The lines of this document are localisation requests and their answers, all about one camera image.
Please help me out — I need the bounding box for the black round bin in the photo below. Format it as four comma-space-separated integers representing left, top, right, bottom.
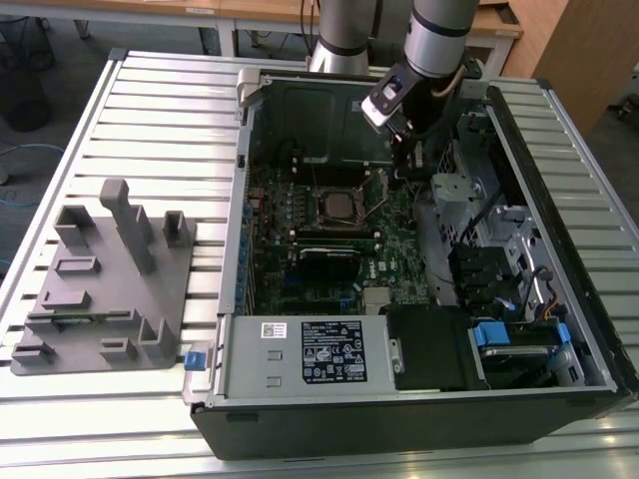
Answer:
3, 69, 55, 134

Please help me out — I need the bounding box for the silver finned chipset heatsink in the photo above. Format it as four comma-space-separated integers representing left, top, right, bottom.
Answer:
362, 286, 392, 307

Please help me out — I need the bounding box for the CPU socket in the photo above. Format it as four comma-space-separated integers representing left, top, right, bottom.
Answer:
314, 185, 368, 230

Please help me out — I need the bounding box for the grey plastic parts rack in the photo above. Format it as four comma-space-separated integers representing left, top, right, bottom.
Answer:
8, 178, 199, 378

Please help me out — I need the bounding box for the thick black cable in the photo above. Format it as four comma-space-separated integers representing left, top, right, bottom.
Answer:
459, 194, 503, 246

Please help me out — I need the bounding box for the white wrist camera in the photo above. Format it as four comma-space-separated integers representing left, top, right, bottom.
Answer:
359, 69, 415, 134

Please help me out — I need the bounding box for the hard disk in blue carrier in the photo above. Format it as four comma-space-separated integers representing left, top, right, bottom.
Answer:
472, 321, 571, 390

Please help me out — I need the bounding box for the black graphics card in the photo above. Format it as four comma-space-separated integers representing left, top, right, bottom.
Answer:
297, 243, 362, 281

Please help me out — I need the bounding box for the silver power supply unit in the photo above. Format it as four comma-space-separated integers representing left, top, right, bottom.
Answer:
212, 312, 401, 400

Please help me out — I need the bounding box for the silver disk bay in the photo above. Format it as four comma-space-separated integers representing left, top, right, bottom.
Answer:
486, 203, 575, 325

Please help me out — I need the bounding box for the black PC case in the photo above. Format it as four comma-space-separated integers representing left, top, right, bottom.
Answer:
182, 67, 639, 463

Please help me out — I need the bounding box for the silver perforated drive cage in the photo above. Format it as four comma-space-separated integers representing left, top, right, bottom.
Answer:
429, 112, 506, 250

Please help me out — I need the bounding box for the grey case latch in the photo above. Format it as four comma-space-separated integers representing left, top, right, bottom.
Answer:
234, 68, 265, 121

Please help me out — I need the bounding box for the black disk cable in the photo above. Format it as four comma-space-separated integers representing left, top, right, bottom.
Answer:
517, 265, 554, 323

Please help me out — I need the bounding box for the metal socket cover frame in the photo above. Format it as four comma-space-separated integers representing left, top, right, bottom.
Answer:
356, 167, 393, 225

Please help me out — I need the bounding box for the black expansion slot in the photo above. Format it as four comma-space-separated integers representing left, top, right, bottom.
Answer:
285, 283, 353, 295
283, 297, 360, 310

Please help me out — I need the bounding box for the green motherboard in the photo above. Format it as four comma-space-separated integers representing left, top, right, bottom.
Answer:
247, 164, 440, 318

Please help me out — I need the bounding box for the black wire basket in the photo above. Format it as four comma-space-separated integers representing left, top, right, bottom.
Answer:
0, 14, 57, 74

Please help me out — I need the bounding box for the tan gripper cable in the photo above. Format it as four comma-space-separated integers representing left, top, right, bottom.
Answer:
429, 63, 470, 100

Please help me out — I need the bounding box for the blue floor cable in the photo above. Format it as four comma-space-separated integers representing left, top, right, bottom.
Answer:
0, 142, 67, 209

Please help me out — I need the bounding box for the wooden cabinet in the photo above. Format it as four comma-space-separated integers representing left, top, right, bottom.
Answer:
503, 0, 639, 140

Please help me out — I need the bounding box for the black plastic shroud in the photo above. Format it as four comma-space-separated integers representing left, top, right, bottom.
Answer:
384, 304, 484, 394

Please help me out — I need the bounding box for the wooden desk white frame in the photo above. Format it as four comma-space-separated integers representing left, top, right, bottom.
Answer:
0, 0, 236, 60
219, 0, 524, 77

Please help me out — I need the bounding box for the silver topped green CPU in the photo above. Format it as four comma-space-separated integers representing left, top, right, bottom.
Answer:
323, 193, 358, 221

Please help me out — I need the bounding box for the black plastic drive holder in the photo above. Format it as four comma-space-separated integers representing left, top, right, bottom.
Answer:
446, 242, 524, 318

